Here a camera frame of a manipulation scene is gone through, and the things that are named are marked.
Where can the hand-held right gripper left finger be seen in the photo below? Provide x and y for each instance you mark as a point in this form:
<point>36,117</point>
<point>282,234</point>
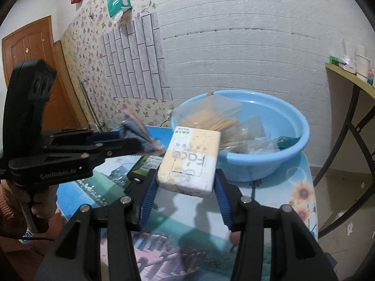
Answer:
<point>148,199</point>

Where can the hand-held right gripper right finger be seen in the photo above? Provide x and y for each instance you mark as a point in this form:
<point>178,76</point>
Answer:
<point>224,202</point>

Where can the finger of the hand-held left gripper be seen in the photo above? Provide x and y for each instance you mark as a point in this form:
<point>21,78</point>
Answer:
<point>88,136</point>
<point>117,149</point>

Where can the grey orange cloth item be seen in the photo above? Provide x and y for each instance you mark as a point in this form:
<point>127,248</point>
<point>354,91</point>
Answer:
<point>137,131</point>

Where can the cream facial tissue pack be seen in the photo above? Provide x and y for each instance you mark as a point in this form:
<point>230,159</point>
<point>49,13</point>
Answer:
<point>187,166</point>

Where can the blue plastic basin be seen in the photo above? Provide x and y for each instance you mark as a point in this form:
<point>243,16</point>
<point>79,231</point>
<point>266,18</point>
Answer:
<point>281,164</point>

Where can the bag of wooden sticks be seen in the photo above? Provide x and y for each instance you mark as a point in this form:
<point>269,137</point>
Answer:
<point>211,117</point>

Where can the teal packet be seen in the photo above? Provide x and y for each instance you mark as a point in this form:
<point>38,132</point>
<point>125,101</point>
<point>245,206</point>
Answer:
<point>290,142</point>

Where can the person's left hand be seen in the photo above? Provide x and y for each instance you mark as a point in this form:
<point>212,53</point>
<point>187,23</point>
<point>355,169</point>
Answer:
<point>48,205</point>

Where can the thin metal rod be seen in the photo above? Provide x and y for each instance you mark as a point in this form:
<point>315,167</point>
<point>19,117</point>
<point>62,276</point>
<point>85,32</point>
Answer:
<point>88,105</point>

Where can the dark green packet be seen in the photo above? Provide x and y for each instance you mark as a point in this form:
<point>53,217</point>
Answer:
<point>143,166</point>

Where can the red toy violin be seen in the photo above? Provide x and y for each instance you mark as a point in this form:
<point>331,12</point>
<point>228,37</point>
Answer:
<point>234,237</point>

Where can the brown wooden door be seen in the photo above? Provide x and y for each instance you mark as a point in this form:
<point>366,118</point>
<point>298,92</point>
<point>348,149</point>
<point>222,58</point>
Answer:
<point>32,44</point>

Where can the clear plastic packet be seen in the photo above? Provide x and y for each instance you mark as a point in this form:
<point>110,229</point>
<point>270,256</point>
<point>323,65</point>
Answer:
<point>252,137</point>

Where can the green hanging tissue pack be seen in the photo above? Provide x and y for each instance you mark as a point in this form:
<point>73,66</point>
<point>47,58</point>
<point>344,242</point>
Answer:
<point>117,0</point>

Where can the curved side table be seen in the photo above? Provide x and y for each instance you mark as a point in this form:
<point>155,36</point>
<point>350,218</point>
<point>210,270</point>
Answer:
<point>345,76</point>

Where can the small green box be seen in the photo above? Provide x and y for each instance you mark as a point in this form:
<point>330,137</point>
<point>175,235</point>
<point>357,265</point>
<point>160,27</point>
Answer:
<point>334,59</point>

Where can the clear crumpled plastic bag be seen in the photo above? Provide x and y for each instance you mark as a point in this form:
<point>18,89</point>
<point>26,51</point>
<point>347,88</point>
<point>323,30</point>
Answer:
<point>347,63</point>

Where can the white paper cup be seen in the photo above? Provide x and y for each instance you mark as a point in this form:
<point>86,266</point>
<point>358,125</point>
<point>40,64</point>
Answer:
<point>363,68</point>

